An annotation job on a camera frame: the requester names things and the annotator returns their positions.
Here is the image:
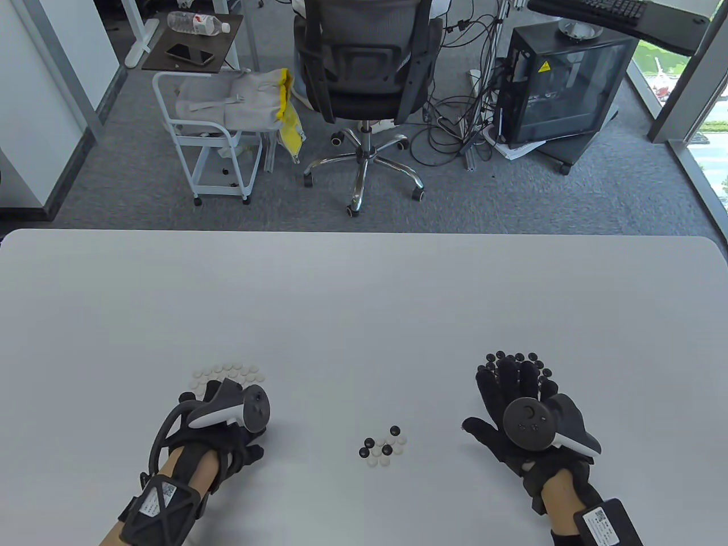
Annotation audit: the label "person's left hand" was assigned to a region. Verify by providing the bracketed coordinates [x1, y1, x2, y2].
[165, 424, 265, 495]

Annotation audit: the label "person's right hand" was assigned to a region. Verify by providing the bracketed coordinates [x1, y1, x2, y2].
[462, 355, 602, 515]

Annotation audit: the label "cluster of black go stones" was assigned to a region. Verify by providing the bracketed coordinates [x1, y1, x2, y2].
[485, 351, 553, 393]

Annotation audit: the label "cluster of white go stones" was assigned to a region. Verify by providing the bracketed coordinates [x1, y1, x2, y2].
[192, 363, 266, 399]

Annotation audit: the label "pile of mixed go stones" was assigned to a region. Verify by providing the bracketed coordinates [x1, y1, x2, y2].
[358, 425, 408, 468]

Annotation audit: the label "person's left forearm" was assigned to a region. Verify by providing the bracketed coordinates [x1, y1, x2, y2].
[100, 446, 221, 546]

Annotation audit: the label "person's right forearm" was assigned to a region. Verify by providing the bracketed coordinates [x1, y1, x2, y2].
[539, 473, 584, 538]

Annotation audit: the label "black and white right controller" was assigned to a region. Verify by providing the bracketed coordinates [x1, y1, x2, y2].
[502, 394, 602, 456]

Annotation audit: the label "black and white controller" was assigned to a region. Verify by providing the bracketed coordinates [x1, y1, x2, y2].
[149, 378, 270, 473]
[502, 394, 602, 456]

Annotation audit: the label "black and white left controller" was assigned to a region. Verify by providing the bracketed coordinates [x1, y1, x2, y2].
[149, 378, 270, 473]

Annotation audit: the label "white papers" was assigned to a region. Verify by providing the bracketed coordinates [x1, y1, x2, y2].
[483, 125, 547, 160]

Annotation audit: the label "black wheeled platform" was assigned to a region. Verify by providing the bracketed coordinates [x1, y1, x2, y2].
[537, 122, 618, 176]

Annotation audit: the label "black computer case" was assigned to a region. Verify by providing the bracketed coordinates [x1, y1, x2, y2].
[498, 24, 639, 150]

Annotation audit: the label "white rolling cart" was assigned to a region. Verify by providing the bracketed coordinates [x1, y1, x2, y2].
[152, 71, 263, 206]

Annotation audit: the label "yellow plastic bag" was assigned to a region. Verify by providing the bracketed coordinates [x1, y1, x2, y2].
[275, 68, 306, 164]

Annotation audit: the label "grey window pillar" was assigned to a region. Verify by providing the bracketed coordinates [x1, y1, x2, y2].
[647, 0, 728, 146]

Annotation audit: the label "grey fabric bag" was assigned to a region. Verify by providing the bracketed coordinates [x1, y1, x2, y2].
[175, 71, 285, 134]

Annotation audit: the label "black mesh office chair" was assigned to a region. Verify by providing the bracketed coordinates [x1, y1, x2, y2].
[293, 0, 444, 220]

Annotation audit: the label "round silver stand base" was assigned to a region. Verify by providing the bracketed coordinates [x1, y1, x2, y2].
[557, 16, 603, 42]

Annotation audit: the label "black keyboard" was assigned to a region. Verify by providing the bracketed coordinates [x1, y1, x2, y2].
[560, 0, 649, 27]

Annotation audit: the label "black smartphone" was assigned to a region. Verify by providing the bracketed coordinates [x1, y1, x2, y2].
[165, 43, 216, 65]

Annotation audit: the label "brown side table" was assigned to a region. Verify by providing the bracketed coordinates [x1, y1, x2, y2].
[141, 13, 244, 73]

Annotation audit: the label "white desk leg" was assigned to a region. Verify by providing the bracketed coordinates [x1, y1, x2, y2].
[122, 0, 161, 70]

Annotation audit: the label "clear plastic water bottle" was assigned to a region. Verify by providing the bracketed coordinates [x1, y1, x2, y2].
[167, 10, 231, 36]

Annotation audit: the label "black patterned wrist camera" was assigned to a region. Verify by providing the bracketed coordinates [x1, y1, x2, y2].
[118, 477, 202, 546]

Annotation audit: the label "black labelled wrist camera box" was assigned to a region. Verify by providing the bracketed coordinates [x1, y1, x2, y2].
[573, 499, 644, 546]

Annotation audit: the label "aluminium frame post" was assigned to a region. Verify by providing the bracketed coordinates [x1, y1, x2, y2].
[465, 0, 510, 171]

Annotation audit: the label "tangle of black floor cables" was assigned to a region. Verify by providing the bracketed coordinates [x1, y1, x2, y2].
[409, 0, 507, 168]

